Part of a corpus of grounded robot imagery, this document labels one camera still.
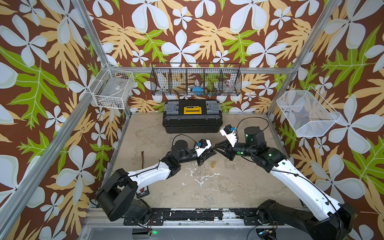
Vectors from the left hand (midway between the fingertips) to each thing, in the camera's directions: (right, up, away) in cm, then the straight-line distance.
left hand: (214, 148), depth 74 cm
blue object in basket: (-7, +34, +20) cm, 40 cm away
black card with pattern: (-38, -25, +6) cm, 46 cm away
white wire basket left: (-58, +34, +13) cm, 69 cm away
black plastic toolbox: (-11, +18, +22) cm, 30 cm away
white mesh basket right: (+54, +19, +10) cm, 58 cm away
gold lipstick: (+1, -12, +14) cm, 19 cm away
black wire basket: (-9, +43, +25) cm, 50 cm away
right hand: (0, +1, -3) cm, 4 cm away
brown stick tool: (-45, -7, +24) cm, 51 cm away
